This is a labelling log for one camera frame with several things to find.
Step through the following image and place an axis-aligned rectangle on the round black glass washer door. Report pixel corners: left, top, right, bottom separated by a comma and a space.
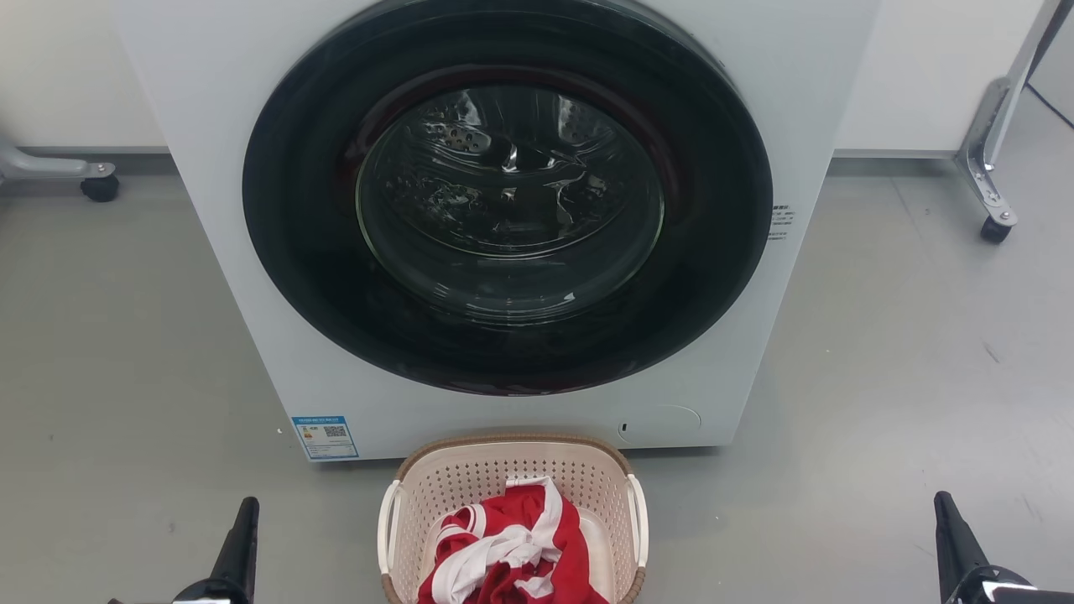
242, 0, 774, 396

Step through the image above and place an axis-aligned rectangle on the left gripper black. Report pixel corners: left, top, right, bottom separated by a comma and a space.
172, 497, 260, 604

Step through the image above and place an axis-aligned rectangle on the white front-load washing machine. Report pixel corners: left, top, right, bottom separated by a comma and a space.
113, 0, 880, 461

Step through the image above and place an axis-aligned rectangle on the grey metal stand leg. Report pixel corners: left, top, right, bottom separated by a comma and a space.
0, 134, 117, 180

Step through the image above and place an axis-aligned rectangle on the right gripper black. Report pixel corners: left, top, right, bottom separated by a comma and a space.
934, 491, 1074, 604

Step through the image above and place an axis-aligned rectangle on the blue energy label sticker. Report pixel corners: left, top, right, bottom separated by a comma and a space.
291, 414, 359, 460

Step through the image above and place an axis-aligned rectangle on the beige perforated laundry basket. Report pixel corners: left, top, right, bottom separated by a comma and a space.
377, 433, 649, 604

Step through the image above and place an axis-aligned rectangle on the silver metal stand frame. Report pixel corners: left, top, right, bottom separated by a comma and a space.
956, 0, 1074, 227

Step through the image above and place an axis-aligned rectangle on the red and white garment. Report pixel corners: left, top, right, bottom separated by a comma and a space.
417, 476, 611, 604

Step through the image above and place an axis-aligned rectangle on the round white filter cover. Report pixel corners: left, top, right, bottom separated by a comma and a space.
618, 405, 701, 445

